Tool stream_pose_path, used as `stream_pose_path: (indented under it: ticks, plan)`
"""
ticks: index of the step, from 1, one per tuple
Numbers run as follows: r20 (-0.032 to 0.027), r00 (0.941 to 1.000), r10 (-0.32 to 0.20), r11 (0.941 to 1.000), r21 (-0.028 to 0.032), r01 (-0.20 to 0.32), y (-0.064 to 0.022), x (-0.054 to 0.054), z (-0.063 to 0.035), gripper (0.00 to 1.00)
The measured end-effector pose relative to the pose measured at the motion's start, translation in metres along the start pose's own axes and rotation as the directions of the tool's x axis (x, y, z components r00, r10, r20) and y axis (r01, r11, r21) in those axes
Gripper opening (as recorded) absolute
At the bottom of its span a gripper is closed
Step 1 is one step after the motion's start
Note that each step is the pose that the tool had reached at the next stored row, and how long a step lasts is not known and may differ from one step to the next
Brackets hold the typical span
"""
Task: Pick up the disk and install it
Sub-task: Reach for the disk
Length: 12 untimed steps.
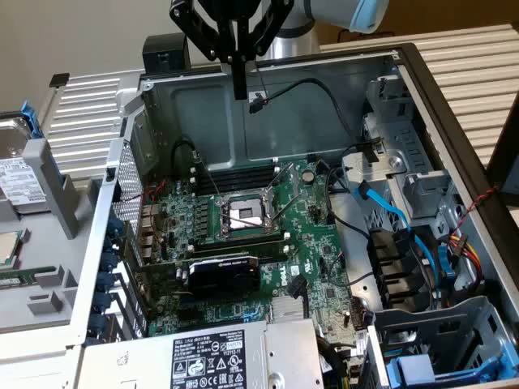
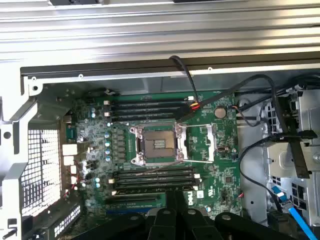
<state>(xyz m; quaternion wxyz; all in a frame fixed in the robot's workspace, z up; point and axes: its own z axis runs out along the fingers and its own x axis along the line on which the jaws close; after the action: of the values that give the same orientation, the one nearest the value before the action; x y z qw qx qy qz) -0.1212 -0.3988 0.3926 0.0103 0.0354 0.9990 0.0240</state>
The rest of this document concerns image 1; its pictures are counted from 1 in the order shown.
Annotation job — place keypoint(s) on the thin metal locking lever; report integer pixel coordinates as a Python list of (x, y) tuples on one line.
[(208, 176), (287, 206)]

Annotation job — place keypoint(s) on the black RAM slot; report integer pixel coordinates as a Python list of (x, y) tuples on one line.
[(243, 253), (235, 176), (239, 240), (235, 166)]

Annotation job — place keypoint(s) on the silver power supply with label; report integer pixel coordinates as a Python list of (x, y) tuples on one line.
[(284, 356)]

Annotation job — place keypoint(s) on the round coin battery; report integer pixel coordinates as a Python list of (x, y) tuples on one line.
[(309, 176)]

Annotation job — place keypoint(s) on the black plastic block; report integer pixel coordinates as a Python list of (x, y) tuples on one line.
[(166, 52)]

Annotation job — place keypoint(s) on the green motherboard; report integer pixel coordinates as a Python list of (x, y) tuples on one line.
[(312, 259)]

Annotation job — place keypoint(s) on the black fan shroud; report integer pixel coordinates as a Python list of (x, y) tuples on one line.
[(389, 267)]

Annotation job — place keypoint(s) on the black graphics card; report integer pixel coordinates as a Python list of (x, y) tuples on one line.
[(223, 279)]

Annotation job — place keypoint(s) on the blue disk carrier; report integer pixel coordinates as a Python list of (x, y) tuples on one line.
[(413, 366)]

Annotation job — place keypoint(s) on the open PC case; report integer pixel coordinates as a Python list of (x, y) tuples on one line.
[(202, 117)]

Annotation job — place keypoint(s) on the silver finned heat sink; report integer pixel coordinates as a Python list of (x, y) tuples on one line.
[(286, 310)]

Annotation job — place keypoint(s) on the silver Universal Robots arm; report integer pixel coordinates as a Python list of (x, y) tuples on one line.
[(292, 46)]

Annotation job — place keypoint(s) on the grey plastic parts rack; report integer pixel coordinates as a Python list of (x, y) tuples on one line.
[(44, 251)]

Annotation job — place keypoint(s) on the green RAM stick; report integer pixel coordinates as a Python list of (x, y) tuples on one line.
[(20, 277)]

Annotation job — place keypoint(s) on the grey metal drive cage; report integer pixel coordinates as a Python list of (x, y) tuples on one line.
[(405, 138)]

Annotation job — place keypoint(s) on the hard disk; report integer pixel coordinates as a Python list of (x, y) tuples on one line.
[(12, 178)]

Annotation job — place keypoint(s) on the silver socket cover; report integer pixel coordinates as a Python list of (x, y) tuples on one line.
[(294, 178)]

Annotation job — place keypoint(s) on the dark blue slot latch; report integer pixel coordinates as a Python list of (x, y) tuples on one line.
[(98, 324), (105, 280), (107, 262), (102, 302), (115, 225), (110, 244)]

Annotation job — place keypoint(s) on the black profile end cap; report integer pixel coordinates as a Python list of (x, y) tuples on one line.
[(59, 79)]

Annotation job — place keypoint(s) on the CPU socket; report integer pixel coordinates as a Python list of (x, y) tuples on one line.
[(245, 212)]

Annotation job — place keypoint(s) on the silver CPU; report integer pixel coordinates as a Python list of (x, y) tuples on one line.
[(6, 249)]

